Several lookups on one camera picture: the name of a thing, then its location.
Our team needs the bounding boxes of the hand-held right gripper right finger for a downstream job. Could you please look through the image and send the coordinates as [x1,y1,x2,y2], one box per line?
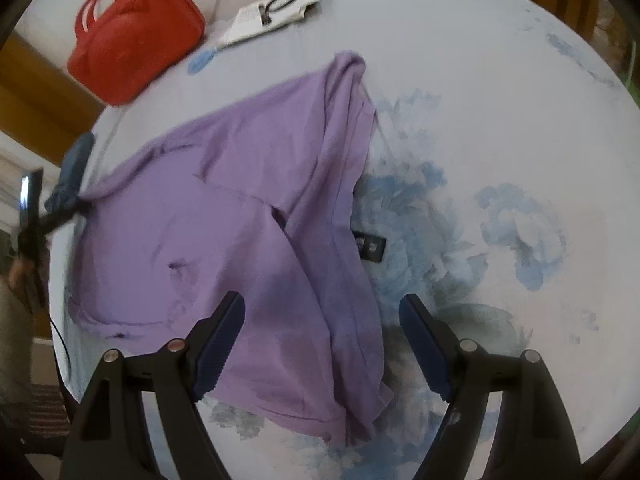
[398,294,585,480]

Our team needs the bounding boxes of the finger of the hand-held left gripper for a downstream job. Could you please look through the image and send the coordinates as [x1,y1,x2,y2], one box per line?
[44,132,97,226]

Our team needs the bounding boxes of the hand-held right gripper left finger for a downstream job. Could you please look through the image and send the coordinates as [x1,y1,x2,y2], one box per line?
[59,290,246,480]

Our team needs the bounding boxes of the purple t-shirt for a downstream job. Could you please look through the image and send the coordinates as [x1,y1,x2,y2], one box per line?
[68,50,396,448]

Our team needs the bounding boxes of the black clothing tag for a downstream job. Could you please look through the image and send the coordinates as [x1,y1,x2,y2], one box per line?
[351,230,387,263]

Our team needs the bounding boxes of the red plastic case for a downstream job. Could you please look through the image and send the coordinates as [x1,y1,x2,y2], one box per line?
[67,0,206,107]

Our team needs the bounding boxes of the floral bed sheet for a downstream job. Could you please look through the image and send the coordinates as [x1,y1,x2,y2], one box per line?
[46,0,640,480]

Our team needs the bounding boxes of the white folded garment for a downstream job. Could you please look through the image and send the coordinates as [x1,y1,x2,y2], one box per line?
[216,0,321,52]

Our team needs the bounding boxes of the wooden bed frame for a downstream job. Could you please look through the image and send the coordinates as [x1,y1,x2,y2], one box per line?
[0,30,103,166]

